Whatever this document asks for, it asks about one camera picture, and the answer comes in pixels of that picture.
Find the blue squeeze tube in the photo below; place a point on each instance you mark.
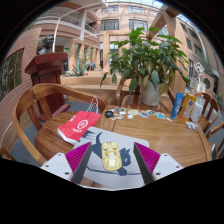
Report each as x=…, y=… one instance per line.
x=177, y=106

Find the small printed sticker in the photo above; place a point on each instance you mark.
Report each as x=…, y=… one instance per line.
x=144, y=114
x=151, y=112

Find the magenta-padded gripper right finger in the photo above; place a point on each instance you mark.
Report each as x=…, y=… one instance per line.
x=166, y=166

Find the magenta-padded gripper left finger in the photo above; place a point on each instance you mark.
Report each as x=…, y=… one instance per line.
x=58, y=166

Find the green potted plant white pot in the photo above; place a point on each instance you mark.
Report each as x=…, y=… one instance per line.
x=146, y=56

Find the red paper bag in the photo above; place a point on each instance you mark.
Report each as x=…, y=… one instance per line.
x=78, y=128

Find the yellow computer mouse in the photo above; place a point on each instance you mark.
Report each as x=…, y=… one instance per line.
x=111, y=156

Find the blue printed sticker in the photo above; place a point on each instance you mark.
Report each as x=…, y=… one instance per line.
x=160, y=116

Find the yellow orange detergent bottle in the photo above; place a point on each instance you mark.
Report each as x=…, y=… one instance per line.
x=187, y=107

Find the long wooden planter box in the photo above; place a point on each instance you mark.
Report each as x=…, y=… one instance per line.
x=93, y=81

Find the clear plastic packet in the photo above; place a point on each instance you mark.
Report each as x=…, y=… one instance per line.
x=191, y=125

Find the dark red wooden lectern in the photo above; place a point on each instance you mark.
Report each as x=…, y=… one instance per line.
x=50, y=66

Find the dark bust statue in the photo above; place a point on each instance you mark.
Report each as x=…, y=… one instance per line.
x=46, y=45

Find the small black round object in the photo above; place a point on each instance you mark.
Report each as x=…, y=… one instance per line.
x=109, y=114

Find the pale yellow sticker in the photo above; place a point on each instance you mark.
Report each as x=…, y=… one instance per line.
x=133, y=112

